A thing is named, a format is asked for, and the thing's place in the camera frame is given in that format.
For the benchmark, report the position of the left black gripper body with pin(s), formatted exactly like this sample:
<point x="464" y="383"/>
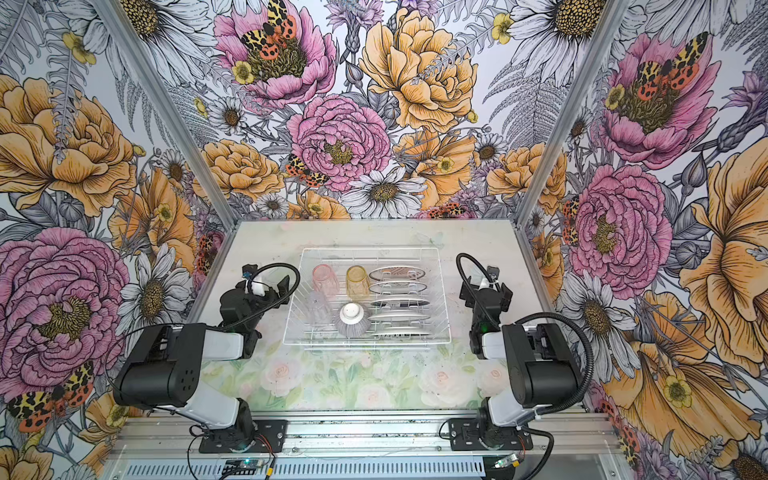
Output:
<point x="274" y="291"/>

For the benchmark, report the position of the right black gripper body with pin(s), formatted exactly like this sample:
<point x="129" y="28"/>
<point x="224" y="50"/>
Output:
<point x="475" y="291"/>

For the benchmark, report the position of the teal rimmed deep plate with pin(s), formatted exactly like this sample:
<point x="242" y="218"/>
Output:
<point x="399" y="316"/>

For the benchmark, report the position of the red green rimmed plate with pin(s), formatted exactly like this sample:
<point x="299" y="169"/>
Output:
<point x="399" y="302"/>

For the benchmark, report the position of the orange patterned plate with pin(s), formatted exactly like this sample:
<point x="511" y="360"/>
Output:
<point x="397" y="272"/>

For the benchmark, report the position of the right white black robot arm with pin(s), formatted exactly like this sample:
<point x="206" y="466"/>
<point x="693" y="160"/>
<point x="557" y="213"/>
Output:
<point x="549" y="362"/>

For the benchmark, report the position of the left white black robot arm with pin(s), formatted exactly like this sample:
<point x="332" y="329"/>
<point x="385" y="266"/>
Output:
<point x="163" y="368"/>

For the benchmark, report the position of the clear plastic cup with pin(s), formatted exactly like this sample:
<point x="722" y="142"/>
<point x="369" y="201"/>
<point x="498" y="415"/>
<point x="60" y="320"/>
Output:
<point x="318" y="310"/>

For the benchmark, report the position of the purple striped bowl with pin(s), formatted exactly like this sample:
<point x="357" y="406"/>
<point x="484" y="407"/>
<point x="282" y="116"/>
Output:
<point x="352" y="321"/>

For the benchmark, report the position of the yellow plastic cup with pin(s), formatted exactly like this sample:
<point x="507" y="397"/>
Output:
<point x="357" y="283"/>

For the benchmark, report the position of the green circuit board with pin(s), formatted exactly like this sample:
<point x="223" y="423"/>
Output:
<point x="241" y="467"/>

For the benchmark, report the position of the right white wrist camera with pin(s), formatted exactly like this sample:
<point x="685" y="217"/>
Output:
<point x="490" y="278"/>

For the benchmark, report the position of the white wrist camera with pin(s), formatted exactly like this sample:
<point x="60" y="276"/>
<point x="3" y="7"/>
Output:
<point x="490" y="278"/>
<point x="253" y="280"/>

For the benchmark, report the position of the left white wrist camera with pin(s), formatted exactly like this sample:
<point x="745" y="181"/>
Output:
<point x="253" y="280"/>

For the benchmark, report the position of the white wire dish rack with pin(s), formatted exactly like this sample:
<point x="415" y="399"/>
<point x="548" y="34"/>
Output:
<point x="326" y="337"/>

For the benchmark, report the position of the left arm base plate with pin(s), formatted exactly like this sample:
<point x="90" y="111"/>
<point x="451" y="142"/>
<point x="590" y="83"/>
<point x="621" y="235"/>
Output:
<point x="263" y="436"/>

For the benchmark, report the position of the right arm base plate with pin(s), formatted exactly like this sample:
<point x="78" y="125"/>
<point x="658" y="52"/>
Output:
<point x="473" y="434"/>

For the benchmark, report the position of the aluminium front rail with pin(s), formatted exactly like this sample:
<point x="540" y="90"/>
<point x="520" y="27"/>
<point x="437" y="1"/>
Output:
<point x="319" y="445"/>

